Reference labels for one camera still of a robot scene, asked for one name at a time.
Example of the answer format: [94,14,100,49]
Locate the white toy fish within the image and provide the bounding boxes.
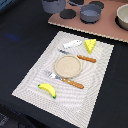
[63,40,82,48]

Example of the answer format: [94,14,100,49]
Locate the yellow toy banana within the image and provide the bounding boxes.
[38,83,56,99]

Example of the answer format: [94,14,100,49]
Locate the yellow toy cheese wedge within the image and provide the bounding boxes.
[85,39,96,53]

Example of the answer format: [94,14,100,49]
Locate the dark grey toy saucepan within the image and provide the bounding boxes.
[68,1,103,24]

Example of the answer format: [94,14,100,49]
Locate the grey toy pot with handles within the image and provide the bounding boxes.
[41,0,66,14]

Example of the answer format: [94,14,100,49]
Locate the round wooden plate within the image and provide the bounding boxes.
[54,55,82,78]

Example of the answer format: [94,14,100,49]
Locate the woven beige placemat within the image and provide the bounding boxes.
[12,31,113,128]

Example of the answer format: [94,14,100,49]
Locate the brown toy stove board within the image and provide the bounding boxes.
[48,0,128,43]

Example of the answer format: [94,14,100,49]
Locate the beige bowl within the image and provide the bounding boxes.
[117,4,128,30]

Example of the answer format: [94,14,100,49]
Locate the wooden handled fork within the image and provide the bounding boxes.
[44,71,84,89]

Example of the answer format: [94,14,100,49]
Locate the wooden handled knife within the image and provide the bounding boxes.
[58,49,96,63]

